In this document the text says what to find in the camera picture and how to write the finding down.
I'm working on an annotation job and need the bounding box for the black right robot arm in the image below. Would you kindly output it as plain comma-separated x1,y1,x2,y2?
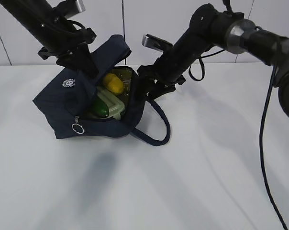
137,0,289,117

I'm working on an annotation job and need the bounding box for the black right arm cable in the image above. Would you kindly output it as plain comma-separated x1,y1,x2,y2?
259,64,289,230

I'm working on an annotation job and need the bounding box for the yellow lemon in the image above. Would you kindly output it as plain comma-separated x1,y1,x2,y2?
102,73,124,95

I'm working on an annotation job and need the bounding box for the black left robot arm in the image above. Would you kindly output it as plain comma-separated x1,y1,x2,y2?
0,0,99,79

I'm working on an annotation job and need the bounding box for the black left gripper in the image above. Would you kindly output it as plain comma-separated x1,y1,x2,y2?
56,44,99,78

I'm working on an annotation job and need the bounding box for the glass container green lid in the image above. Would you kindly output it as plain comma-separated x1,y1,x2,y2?
83,87,125,120

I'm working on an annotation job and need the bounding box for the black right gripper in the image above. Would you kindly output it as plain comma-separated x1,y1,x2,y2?
136,65,185,100

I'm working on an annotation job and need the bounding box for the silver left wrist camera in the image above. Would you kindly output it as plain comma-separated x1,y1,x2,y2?
53,0,86,19

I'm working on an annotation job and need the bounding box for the silver zipper pull ring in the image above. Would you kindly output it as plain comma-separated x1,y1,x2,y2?
71,115,84,134

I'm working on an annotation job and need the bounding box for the green cucumber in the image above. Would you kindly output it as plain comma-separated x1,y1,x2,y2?
90,97,109,118

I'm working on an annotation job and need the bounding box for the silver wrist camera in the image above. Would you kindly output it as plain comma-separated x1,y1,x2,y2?
142,34,173,52
53,0,86,19

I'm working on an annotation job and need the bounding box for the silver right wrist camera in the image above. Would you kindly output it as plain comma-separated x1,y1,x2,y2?
142,34,173,52

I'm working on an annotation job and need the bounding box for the dark navy lunch bag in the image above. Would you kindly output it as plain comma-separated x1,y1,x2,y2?
33,34,171,146

